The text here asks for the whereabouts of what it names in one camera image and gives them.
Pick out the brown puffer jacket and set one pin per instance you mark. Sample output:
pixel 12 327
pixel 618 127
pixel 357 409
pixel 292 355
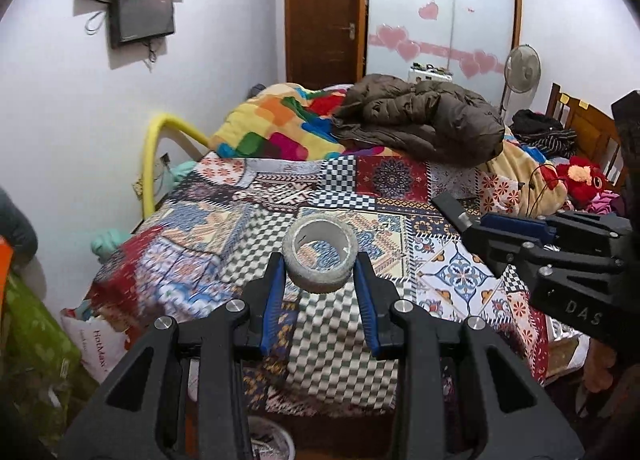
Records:
pixel 425 120

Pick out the grey tape roll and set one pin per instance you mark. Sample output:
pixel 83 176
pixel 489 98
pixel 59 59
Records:
pixel 320 282

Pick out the white printed box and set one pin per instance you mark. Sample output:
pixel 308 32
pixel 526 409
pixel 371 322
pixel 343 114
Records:
pixel 567 345

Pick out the yellow padded bed rail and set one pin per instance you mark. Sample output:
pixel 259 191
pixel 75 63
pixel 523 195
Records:
pixel 150 155

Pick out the grey cloth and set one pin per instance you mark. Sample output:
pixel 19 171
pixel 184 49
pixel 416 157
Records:
pixel 15 230

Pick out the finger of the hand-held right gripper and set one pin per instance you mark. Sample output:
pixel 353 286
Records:
pixel 515 226
pixel 500 245

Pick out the brown wooden door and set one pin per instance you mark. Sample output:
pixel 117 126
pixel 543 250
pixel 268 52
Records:
pixel 325 15

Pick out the red plush toy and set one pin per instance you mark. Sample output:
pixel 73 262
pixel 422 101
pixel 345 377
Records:
pixel 582 180

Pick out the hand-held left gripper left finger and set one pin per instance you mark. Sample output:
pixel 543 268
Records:
pixel 270 310

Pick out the black rectangular object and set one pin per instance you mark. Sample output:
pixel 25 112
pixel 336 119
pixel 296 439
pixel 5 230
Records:
pixel 450 210

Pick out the orange object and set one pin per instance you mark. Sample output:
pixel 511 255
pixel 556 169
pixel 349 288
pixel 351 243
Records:
pixel 5 260

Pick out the patchwork bed cover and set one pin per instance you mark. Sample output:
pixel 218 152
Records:
pixel 225 220

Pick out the green patterned bag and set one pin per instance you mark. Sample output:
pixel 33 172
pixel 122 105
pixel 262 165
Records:
pixel 35 340

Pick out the colourful block pattern blanket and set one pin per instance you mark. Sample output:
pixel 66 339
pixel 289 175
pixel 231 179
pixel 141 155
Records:
pixel 270 125

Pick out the wooden headboard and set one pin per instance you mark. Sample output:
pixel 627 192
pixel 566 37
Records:
pixel 595 125

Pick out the pink clothing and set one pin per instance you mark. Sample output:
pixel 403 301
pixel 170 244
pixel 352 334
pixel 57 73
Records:
pixel 607 202

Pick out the white waste bin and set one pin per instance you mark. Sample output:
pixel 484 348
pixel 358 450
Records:
pixel 270 440

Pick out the white plastic bag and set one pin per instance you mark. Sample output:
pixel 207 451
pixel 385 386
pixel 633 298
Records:
pixel 95 345

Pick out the person's right hand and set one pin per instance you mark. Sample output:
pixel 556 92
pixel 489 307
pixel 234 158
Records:
pixel 600 365

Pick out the beige blanket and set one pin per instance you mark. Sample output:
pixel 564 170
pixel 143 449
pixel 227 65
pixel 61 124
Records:
pixel 515 165

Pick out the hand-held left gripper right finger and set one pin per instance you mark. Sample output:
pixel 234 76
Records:
pixel 369 315

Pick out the pile of dark clothes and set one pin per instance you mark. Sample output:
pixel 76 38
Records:
pixel 540 128

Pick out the standing fan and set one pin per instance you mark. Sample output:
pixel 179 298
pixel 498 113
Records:
pixel 524 68

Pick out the teal cloth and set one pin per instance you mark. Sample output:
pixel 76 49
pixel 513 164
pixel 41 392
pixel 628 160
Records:
pixel 180 170
pixel 110 242

